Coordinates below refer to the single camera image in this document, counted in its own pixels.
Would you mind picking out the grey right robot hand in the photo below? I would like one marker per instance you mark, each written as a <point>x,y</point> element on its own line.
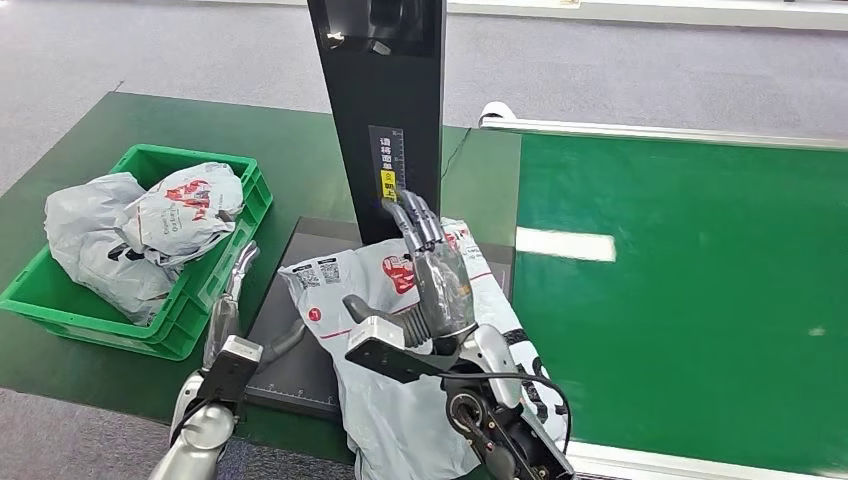
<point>444,285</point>

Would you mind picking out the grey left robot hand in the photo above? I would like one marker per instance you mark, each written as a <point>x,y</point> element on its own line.
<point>225,311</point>

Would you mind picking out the grey package with black lettering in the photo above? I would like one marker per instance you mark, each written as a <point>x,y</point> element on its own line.
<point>384,411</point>

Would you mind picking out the grey package with red print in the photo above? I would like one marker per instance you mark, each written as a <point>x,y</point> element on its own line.
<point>179,212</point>

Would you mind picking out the plain grey crumpled package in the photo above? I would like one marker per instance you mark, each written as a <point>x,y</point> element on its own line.
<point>93,232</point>

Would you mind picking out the black inbound scanning machine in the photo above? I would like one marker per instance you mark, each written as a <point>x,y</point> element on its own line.
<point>384,99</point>

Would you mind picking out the green conveyor belt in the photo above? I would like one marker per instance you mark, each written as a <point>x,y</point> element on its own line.
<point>715,298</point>

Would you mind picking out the green plastic crate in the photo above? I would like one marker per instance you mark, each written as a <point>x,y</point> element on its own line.
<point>218,278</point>

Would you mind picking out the ruler sticker with yellow label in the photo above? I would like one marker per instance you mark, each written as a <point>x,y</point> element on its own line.
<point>387,159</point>

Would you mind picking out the white low ledge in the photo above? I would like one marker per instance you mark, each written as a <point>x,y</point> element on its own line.
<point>629,12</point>

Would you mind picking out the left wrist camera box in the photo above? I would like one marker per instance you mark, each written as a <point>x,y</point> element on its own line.
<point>232,371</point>

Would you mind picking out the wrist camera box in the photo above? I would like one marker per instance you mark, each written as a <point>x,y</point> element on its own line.
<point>391,351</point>
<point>232,371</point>

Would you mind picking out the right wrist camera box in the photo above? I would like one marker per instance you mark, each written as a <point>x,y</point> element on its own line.
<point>391,351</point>

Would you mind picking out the silver conveyor side rail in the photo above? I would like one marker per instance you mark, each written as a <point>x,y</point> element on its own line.
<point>696,467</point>
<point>662,131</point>

